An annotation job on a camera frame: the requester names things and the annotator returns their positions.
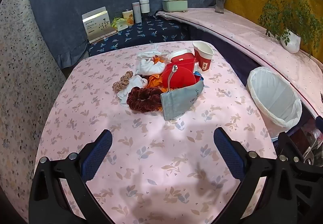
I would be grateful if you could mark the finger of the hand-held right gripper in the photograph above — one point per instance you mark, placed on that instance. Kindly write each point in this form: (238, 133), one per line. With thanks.
(287, 143)

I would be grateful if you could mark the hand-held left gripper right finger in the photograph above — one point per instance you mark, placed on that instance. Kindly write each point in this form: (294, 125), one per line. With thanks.
(228, 156)

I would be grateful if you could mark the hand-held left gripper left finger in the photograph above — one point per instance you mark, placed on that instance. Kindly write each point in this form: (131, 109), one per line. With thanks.
(97, 156)

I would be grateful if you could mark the white lined trash bin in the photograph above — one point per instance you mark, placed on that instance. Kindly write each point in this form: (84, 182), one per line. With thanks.
(277, 92)

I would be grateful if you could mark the dark red velvet scrunchie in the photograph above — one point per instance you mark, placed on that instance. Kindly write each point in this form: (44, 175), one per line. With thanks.
(136, 103)

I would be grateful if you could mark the brown spotted hair clip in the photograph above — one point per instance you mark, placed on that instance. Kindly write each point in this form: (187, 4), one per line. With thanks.
(123, 82)

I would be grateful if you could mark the red round case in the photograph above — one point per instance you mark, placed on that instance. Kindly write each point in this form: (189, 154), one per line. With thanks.
(179, 79)

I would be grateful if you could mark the orange plastic bag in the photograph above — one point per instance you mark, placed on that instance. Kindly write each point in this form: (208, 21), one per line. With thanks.
(154, 80)

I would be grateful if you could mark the crushed red paper cup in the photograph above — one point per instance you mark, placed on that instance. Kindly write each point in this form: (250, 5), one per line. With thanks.
(180, 56)

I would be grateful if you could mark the pink rabbit-print tablecloth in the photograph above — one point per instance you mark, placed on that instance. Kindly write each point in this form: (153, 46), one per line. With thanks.
(151, 138)

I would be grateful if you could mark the white cloth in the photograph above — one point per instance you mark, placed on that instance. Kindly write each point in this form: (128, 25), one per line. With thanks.
(133, 82)

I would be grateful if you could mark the small blue wrapper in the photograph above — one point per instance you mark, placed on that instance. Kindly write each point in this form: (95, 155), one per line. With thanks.
(198, 76)

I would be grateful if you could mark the white plant pot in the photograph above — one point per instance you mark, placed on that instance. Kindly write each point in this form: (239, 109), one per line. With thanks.
(292, 42)

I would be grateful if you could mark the crumpled white tissue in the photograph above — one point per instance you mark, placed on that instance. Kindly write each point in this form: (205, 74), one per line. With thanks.
(149, 67)
(147, 54)

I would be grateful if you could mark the dark purple cloth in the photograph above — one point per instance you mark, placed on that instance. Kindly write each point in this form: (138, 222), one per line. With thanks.
(227, 50)

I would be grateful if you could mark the speckled floral cloth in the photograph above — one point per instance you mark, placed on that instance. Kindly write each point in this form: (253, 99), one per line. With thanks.
(20, 75)

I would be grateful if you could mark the light pink shelf cloth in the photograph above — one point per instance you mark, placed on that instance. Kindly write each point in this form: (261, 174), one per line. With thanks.
(252, 34)

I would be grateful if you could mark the white cardboard box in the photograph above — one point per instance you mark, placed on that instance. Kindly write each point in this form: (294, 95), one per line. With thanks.
(97, 24)

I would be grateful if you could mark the green tissue pack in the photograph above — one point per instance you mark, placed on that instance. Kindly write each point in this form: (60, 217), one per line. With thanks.
(119, 24)

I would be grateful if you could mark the green leafy plant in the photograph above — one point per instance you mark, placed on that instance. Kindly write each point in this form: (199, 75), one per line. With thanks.
(285, 9)

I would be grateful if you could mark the navy leaf-print cloth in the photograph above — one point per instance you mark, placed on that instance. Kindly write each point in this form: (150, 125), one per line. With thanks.
(151, 32)

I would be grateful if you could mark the yellow tin can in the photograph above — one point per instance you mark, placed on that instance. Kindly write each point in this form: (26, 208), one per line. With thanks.
(128, 18)

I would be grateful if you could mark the tall white bottle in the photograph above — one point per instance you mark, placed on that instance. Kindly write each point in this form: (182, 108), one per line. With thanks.
(137, 13)

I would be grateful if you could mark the glass vase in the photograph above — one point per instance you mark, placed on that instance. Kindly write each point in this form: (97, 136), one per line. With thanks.
(221, 3)

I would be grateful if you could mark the white lidded cup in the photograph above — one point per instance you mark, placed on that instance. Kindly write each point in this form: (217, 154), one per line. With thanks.
(144, 6)

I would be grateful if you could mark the green tissue box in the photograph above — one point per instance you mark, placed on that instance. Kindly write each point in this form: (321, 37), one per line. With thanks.
(174, 5)

